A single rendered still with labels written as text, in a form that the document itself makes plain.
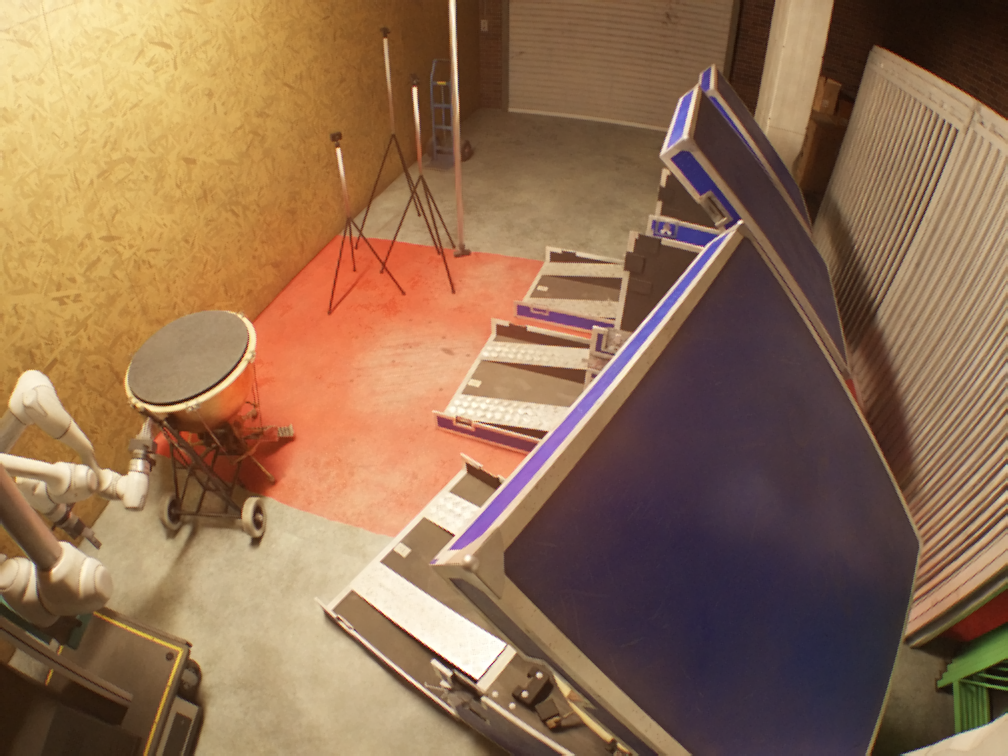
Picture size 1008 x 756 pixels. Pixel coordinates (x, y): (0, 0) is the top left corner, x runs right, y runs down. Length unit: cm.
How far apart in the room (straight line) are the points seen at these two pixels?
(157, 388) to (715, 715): 242
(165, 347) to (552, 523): 242
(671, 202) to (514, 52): 466
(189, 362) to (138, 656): 134
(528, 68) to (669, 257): 547
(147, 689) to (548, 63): 779
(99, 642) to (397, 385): 221
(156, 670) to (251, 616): 57
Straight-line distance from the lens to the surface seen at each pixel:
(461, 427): 294
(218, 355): 262
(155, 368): 275
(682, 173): 181
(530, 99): 812
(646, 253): 295
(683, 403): 90
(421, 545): 262
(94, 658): 267
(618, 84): 784
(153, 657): 248
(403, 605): 244
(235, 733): 259
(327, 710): 246
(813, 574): 117
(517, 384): 323
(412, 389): 328
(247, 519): 274
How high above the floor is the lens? 232
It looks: 44 degrees down
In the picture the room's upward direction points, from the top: straight up
